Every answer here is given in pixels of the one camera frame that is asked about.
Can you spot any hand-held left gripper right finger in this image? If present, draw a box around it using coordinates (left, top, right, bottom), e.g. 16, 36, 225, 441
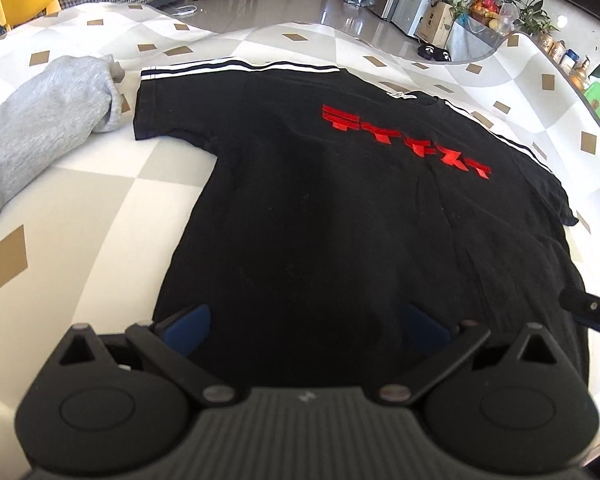
377, 303, 564, 406

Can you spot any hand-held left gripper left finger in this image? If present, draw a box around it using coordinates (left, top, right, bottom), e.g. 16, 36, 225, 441
57, 303, 241, 406

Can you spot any cardboard box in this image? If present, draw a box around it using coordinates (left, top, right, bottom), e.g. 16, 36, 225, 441
417, 0, 457, 47

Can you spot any diamond pattern table cover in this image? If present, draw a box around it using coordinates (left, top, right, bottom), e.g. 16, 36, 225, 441
0, 2, 600, 480

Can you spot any black t-shirt red print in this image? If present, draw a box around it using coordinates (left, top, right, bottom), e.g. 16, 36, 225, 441
132, 59, 593, 392

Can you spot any grey sweatshirt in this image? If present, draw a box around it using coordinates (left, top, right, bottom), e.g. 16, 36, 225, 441
0, 54, 132, 239

